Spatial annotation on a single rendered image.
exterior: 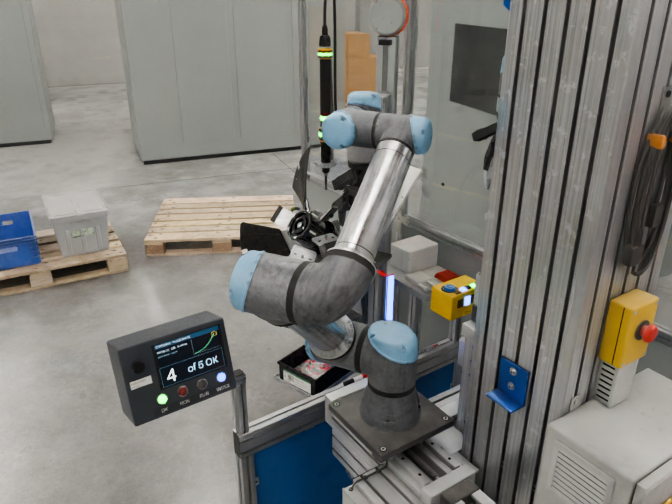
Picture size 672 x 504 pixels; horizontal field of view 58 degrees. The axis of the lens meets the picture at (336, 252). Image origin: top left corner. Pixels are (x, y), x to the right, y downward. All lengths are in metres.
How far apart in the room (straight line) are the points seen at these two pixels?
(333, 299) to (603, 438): 0.58
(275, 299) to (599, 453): 0.65
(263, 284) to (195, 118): 6.54
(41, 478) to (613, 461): 2.49
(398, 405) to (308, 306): 0.51
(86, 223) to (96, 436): 1.97
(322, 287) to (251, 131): 6.75
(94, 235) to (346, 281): 3.91
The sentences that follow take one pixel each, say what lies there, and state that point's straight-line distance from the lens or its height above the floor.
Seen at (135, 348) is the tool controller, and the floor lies 1.25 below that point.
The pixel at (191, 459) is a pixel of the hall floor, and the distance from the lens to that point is 3.02.
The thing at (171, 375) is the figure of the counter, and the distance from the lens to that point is 1.51.
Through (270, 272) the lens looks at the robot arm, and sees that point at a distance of 1.06.
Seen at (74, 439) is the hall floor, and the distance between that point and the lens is 3.29.
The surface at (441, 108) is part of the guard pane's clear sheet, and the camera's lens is 2.61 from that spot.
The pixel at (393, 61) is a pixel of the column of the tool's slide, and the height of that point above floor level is 1.71.
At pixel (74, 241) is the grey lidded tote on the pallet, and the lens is 4.84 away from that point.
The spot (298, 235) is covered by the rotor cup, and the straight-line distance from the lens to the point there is 2.13.
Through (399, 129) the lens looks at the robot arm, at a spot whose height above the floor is 1.74.
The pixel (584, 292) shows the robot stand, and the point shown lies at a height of 1.50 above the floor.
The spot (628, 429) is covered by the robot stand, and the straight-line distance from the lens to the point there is 1.32.
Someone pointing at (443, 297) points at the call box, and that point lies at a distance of 2.03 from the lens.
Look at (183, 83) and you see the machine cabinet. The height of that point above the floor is 0.92.
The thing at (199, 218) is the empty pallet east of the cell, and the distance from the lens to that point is 5.33.
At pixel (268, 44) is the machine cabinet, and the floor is 1.31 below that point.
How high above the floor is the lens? 2.01
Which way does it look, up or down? 24 degrees down
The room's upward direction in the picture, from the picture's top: straight up
